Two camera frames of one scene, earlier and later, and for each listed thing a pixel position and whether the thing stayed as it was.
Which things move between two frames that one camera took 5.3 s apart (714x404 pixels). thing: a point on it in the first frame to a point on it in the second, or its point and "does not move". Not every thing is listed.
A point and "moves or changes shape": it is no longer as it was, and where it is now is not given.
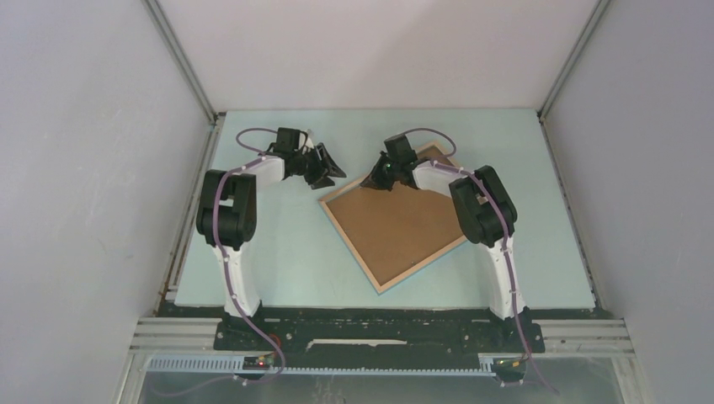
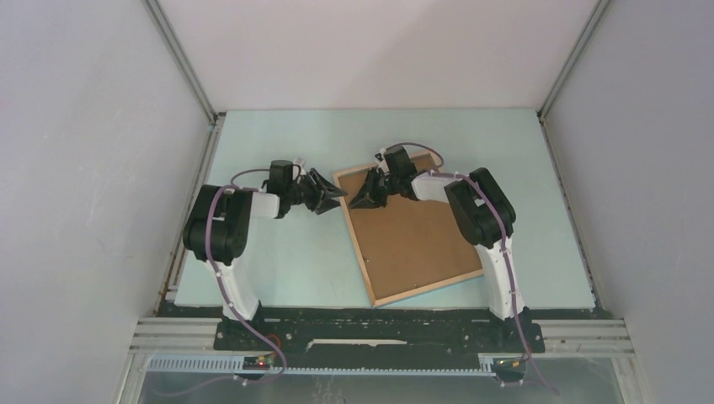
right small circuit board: [509, 369] does not move
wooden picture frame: [393, 233] moves or changes shape
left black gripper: [324, 167] to [326, 204]
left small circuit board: [260, 363] does not move
